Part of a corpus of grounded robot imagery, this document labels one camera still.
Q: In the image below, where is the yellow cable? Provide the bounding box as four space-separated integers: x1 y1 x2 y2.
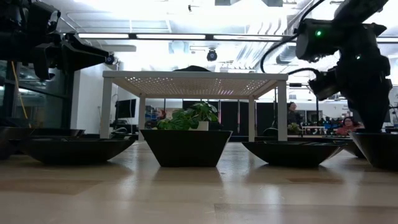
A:
11 60 30 128

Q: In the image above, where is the black deep mini plate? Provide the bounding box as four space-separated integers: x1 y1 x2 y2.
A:
348 131 398 170
139 129 233 168

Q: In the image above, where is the black computer monitor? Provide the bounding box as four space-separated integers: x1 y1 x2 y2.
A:
115 98 137 119

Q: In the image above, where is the white perforated metal shelf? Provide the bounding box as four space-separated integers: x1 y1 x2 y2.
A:
99 70 289 142

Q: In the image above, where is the black pot lower left table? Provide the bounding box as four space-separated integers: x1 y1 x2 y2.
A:
30 128 86 140

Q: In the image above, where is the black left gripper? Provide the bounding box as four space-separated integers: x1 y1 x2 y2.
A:
27 1 110 80

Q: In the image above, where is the black aluminium table frame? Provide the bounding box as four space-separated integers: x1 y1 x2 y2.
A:
83 133 352 143

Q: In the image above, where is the small green potted plant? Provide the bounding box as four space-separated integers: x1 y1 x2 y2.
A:
287 122 301 135

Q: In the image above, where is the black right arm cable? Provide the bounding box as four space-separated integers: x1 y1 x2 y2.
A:
259 0 326 75

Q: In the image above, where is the green plant in white pot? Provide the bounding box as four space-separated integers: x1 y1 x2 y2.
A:
157 101 219 131

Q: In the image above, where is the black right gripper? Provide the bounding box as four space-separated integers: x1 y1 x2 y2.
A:
308 57 393 134

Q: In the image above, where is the black overhead light rail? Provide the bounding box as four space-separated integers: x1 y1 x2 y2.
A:
58 32 398 44

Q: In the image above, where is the black partition screen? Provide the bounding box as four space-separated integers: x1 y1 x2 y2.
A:
182 100 276 137

